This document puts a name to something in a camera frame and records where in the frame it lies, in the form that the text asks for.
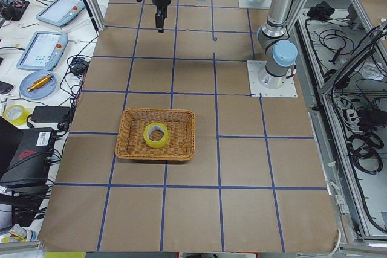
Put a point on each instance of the yellow tape roll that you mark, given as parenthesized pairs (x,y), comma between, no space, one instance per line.
(156,135)
(16,115)

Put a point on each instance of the yellow tape roll on desk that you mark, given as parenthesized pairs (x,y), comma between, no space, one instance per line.
(16,115)

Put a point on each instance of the upper teach pendant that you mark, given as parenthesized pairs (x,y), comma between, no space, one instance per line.
(61,12)

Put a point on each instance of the teach pendant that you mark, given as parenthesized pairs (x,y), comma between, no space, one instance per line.
(61,12)
(43,52)

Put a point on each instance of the brown wicker basket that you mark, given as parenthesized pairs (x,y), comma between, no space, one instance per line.
(180,124)

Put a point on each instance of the lower teach pendant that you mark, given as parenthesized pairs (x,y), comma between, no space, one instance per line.
(43,52)

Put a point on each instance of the blue plate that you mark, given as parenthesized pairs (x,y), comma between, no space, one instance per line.
(41,93)

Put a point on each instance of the brass cylinder tool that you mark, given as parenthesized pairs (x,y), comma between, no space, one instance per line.
(40,83)

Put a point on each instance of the black power adapter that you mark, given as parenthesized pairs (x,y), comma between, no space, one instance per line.
(49,114)

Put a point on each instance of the black laptop computer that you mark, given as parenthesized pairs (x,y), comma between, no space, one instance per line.
(25,156)

